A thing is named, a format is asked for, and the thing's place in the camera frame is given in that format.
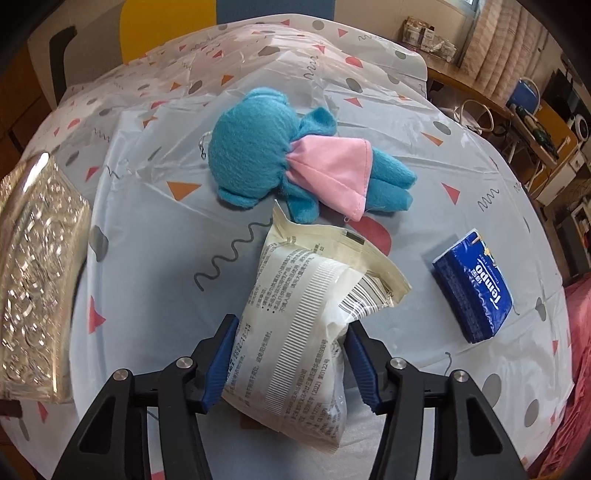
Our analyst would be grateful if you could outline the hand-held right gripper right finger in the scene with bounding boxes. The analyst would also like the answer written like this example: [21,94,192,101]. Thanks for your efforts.
[343,322,528,480]

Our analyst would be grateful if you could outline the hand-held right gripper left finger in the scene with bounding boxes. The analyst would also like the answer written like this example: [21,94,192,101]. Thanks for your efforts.
[51,314,239,480]

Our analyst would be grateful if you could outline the cream printed packet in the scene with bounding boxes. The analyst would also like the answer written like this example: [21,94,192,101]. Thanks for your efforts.
[221,200,413,456]

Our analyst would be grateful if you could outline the blue tissue pack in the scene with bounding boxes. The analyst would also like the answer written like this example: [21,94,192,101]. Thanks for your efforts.
[431,227,516,345]

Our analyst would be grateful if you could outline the printed bed cover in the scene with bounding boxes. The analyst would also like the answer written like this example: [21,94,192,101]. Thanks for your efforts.
[0,18,577,480]

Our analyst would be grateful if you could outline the gold embossed tin lid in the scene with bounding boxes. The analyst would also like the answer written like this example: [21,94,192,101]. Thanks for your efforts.
[0,151,92,403]

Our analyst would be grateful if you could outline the pink blanket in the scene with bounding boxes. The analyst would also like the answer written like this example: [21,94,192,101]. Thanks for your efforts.
[525,276,591,480]

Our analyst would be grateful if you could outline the blue plush toy pink dress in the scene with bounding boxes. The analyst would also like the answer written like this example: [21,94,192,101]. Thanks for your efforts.
[207,87,417,225]

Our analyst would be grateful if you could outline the wooden desk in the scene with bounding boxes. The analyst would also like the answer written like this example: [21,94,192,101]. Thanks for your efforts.
[426,58,580,204]

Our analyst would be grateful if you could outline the blue bag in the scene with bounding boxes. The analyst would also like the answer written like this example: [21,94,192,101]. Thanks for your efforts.
[507,78,542,113]

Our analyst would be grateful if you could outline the orange wooden wardrobe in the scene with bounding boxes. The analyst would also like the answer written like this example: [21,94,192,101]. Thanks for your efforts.
[0,41,58,158]

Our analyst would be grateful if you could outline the white desk fan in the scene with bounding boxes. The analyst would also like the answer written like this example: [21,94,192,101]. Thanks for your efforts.
[569,112,591,140]

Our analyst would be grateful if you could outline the black monitor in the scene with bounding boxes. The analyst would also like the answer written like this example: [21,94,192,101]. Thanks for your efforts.
[539,68,583,121]

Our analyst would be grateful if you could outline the grey yellow blue headboard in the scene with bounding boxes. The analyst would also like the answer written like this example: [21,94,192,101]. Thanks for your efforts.
[119,0,336,64]

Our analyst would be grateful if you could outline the black chair back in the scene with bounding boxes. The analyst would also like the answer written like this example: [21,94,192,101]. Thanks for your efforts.
[50,24,78,94]

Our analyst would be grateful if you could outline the patterned curtain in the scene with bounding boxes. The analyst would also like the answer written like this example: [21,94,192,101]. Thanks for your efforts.
[461,0,551,101]

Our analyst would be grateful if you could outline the white cable loop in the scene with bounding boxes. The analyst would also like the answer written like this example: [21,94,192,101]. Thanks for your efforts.
[454,98,498,136]

